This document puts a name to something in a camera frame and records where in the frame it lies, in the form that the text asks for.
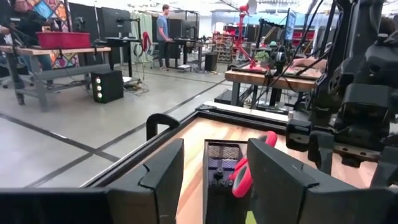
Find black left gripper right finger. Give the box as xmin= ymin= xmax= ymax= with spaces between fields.
xmin=247 ymin=138 xmax=398 ymax=224

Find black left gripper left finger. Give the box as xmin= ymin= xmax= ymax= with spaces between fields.
xmin=0 ymin=139 xmax=185 ymax=224

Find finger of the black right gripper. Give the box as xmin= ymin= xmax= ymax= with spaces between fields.
xmin=285 ymin=119 xmax=335 ymax=175
xmin=369 ymin=154 xmax=398 ymax=189

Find red-handled scissors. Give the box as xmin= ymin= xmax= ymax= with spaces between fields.
xmin=228 ymin=130 xmax=279 ymax=198

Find black mesh desk organizer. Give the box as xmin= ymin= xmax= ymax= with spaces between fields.
xmin=202 ymin=139 xmax=253 ymax=224

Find yellow eraser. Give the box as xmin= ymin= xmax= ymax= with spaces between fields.
xmin=244 ymin=210 xmax=257 ymax=224

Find person's hand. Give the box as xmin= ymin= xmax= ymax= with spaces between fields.
xmin=291 ymin=57 xmax=328 ymax=71

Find wooden background table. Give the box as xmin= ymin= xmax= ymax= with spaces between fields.
xmin=223 ymin=62 xmax=325 ymax=110

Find green potted plant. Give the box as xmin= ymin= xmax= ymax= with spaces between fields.
xmin=254 ymin=50 xmax=271 ymax=63

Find black speaker box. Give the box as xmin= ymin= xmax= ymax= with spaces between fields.
xmin=90 ymin=68 xmax=125 ymax=105

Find red background desk lamp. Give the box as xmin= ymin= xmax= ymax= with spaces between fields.
xmin=232 ymin=2 xmax=259 ymax=70

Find wooden grey-legged workbench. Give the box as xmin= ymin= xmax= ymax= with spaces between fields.
xmin=0 ymin=45 xmax=112 ymax=113

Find standing person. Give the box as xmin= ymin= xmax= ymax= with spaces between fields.
xmin=155 ymin=4 xmax=173 ymax=70

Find red storage bin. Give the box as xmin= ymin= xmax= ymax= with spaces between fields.
xmin=36 ymin=30 xmax=91 ymax=50

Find large black monitor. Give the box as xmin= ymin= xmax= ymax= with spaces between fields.
xmin=101 ymin=6 xmax=132 ymax=38

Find colourful patchwork quilt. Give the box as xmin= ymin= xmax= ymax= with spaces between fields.
xmin=26 ymin=0 xmax=81 ymax=69

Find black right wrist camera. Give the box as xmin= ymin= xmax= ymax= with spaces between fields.
xmin=341 ymin=82 xmax=392 ymax=126

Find black aluminium table frame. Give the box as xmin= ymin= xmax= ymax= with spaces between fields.
xmin=26 ymin=104 xmax=290 ymax=189

